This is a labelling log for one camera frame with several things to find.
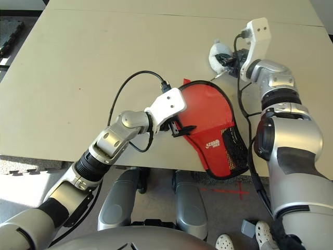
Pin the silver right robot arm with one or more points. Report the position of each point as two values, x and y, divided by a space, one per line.
291 135

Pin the red tape cross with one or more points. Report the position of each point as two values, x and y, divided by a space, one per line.
234 192

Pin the small grey box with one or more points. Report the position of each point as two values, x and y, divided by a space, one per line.
248 228

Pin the grey trouser leg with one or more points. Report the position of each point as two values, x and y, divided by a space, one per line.
268 246

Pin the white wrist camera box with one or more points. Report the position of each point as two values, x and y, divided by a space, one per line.
257 28
169 104

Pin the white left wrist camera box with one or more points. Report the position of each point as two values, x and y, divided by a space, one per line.
169 104

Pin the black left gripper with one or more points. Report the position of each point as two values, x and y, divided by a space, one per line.
173 129

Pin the grey robot torso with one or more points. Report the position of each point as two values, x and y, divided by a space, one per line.
130 239

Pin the black interlocking foam tile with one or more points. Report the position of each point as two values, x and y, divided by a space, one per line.
10 36

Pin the red black paddle case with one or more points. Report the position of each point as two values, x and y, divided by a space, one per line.
210 156

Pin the grey robot leg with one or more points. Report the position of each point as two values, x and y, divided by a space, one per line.
190 205
117 205

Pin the white perforated shoe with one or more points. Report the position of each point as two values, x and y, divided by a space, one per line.
262 231
225 242

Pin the grey speckled foam floor mat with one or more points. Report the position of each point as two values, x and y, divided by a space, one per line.
31 166
229 179

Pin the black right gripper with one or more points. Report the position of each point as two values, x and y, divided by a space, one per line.
239 58

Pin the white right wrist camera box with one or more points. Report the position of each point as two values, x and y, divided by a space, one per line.
257 28

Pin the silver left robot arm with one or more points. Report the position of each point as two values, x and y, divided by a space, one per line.
114 135

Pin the grey robot right leg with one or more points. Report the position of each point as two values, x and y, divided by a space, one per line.
190 205

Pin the grey robot left leg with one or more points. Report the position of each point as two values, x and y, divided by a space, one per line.
117 205

